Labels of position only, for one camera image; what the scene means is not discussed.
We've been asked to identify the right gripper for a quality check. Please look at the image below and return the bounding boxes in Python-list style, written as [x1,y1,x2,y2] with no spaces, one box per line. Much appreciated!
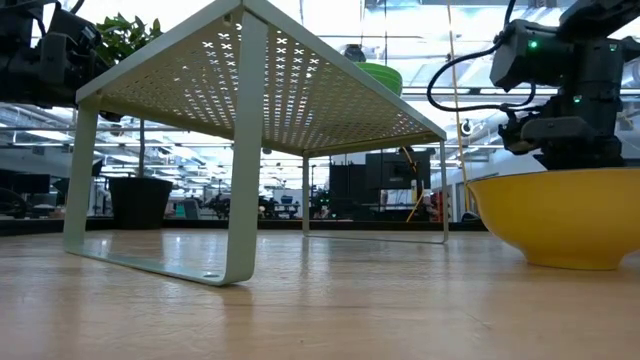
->
[533,92,626,170]

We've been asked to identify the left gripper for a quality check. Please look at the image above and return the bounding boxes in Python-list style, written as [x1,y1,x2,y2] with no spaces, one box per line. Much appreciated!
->
[39,32,110,107]

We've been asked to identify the yellow ceramic bowl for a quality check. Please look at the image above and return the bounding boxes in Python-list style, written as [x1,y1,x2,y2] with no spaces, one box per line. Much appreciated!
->
[466,167,640,272]

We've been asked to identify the green leafy plant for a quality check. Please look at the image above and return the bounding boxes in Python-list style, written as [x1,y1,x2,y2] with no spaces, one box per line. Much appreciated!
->
[94,14,165,179]

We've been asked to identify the black monitor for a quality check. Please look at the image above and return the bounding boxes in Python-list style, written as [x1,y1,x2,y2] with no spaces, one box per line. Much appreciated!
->
[12,173,51,195]

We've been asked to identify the black plant pot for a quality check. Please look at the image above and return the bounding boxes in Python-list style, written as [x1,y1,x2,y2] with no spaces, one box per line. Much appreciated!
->
[107,176,174,232]

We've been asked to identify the black panel screens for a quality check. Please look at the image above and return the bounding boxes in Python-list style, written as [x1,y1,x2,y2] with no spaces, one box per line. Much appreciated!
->
[328,149,432,207]

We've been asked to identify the black ceiling device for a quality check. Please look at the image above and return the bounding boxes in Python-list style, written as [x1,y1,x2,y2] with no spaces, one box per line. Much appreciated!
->
[343,43,367,65]

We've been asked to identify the pale green perforated metal shelf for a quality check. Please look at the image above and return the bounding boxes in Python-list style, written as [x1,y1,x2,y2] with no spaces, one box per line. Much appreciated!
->
[63,0,450,288]

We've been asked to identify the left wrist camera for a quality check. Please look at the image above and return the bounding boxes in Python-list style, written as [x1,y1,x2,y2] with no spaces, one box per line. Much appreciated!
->
[48,8,104,51]

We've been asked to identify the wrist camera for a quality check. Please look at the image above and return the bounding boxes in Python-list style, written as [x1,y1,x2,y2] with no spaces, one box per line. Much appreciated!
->
[498,112,571,155]
[48,8,104,51]

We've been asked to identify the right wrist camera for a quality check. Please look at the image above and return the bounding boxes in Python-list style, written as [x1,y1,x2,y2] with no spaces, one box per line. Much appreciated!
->
[498,112,571,155]

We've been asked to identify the yellow hanging cord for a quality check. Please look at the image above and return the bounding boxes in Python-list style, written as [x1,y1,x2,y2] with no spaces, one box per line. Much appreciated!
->
[446,0,472,209]

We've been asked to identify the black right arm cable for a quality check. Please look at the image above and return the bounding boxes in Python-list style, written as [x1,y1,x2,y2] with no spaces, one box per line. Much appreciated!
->
[426,0,540,114]

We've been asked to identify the black table edge rail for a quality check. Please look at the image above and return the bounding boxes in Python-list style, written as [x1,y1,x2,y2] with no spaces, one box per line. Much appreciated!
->
[0,215,491,237]

